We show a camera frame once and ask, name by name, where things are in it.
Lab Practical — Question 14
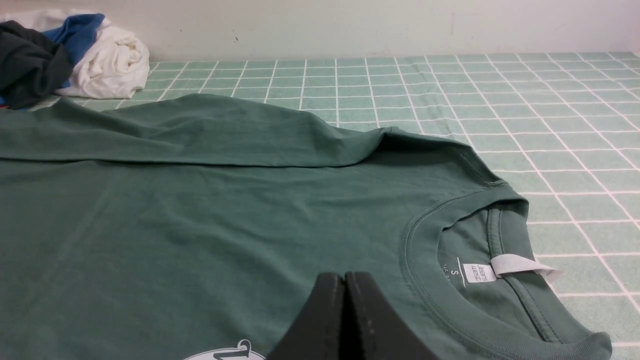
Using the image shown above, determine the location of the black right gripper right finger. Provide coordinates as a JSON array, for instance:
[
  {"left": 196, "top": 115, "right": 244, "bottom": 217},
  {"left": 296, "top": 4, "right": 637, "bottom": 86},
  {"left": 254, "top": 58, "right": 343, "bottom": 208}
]
[{"left": 343, "top": 272, "right": 437, "bottom": 360}]

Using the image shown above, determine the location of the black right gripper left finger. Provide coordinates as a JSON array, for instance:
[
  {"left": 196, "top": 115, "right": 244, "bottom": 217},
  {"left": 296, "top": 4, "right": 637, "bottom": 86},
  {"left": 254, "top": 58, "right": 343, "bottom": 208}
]
[{"left": 267, "top": 272, "right": 345, "bottom": 360}]

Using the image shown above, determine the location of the green long-sleeved shirt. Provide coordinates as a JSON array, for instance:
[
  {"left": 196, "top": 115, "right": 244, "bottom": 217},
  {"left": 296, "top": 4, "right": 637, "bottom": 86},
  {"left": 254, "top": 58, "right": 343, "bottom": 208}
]
[{"left": 0, "top": 94, "right": 613, "bottom": 360}]

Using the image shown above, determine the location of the green checkered tablecloth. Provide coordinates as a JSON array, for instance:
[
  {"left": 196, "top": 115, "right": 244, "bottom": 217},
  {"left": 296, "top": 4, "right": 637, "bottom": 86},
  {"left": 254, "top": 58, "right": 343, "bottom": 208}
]
[{"left": 30, "top": 51, "right": 640, "bottom": 360}]

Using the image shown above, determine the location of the white crumpled garment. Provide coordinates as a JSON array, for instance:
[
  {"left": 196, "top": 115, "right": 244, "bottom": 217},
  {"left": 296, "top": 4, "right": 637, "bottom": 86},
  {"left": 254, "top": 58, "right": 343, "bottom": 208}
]
[{"left": 1, "top": 9, "right": 150, "bottom": 100}]

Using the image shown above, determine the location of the blue crumpled garment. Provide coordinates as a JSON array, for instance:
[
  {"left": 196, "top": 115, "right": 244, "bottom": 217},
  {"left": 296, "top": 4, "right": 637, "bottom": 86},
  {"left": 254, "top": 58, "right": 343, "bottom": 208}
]
[{"left": 43, "top": 13, "right": 105, "bottom": 68}]

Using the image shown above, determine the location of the dark grey crumpled garment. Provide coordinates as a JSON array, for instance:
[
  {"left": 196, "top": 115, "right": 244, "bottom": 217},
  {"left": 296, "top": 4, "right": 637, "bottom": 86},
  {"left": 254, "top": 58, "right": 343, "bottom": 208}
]
[{"left": 0, "top": 20, "right": 74, "bottom": 110}]

